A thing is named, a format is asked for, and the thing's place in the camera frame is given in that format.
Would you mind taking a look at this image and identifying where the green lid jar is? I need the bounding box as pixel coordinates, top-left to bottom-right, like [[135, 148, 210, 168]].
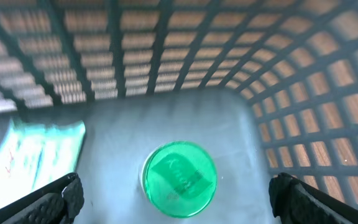
[[139, 141, 218, 218]]

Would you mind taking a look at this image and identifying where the light green wipes pack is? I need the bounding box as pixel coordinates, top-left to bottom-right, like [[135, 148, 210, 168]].
[[0, 120, 86, 208]]

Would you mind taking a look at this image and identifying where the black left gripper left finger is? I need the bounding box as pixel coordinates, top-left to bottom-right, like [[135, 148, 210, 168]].
[[0, 172, 84, 224]]

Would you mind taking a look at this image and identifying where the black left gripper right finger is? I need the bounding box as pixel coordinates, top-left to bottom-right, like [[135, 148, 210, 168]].
[[268, 172, 358, 224]]

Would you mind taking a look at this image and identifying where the grey plastic shopping basket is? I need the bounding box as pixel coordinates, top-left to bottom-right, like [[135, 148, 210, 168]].
[[0, 1, 358, 223]]

